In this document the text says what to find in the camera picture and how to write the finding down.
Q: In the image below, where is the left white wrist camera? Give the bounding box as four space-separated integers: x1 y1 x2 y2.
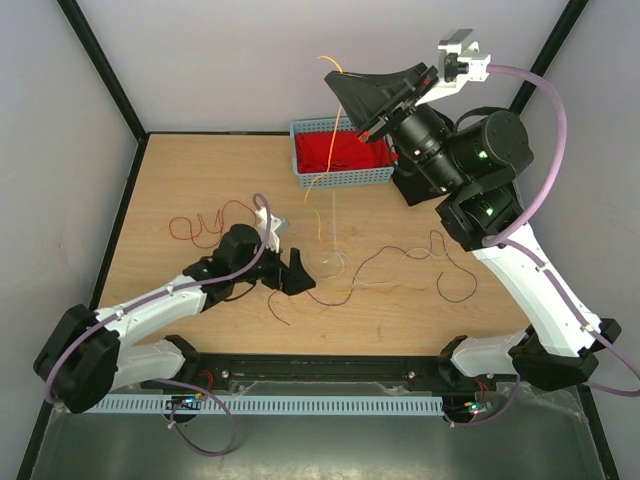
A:
254 207 290 253

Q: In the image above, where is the orange thin wire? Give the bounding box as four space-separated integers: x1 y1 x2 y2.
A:
303 54 359 281

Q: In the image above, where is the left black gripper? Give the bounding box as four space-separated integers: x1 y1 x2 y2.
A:
233 235 314 294

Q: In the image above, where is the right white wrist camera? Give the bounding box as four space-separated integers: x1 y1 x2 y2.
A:
423 29 491 102

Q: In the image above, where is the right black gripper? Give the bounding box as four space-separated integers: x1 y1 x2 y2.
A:
327 61 467 193

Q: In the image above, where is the light blue slotted cable duct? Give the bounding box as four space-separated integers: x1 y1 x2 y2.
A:
89 394 443 417

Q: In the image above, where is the light blue perforated basket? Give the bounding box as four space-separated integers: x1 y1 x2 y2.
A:
289 116 394 189

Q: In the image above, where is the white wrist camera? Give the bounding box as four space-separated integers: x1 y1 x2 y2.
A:
423 29 491 102
254 207 290 253

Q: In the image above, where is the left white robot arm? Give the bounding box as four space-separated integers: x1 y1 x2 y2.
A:
33 224 316 413

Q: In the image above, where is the red cloth in basket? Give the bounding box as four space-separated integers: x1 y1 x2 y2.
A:
294 131 398 173

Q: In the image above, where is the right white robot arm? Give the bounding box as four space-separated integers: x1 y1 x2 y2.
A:
325 57 621 391

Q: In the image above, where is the white zip tie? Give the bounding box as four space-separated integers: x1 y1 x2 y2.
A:
326 190 339 264

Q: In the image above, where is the black folded cloth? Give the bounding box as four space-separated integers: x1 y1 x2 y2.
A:
392 157 446 206

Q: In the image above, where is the black metal frame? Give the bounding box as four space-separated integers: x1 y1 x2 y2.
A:
17 1 619 479

